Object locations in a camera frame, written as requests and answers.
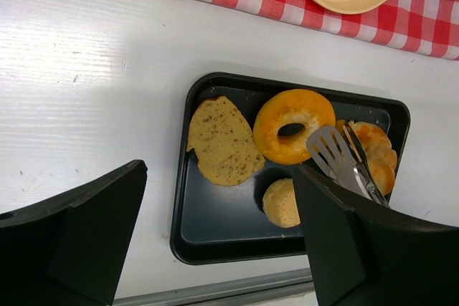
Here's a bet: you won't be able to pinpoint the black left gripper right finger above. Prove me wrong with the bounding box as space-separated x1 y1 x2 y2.
293 166 458 305

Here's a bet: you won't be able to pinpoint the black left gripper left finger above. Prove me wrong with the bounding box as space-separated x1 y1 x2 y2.
1 160 147 305

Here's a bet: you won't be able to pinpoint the metal serving tongs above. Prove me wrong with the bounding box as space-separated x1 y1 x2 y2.
306 121 389 207

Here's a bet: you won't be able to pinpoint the orange glazed donut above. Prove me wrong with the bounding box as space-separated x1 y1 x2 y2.
253 89 336 165

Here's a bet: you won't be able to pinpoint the flat brown bread slice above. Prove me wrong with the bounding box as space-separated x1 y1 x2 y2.
186 96 265 186

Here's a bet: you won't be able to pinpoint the small round tan muffin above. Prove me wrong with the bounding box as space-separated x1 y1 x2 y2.
262 178 301 228

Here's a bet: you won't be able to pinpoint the twisted orange white bun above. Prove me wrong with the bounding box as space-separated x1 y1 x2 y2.
335 120 397 196

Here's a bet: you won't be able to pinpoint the black baking tray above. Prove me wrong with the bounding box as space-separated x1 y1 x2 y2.
169 71 411 266

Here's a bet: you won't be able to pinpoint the red white checkered cloth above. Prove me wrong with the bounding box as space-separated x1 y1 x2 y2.
198 0 458 60

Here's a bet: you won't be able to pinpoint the aluminium rail at table edge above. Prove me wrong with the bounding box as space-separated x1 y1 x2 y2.
113 269 314 305

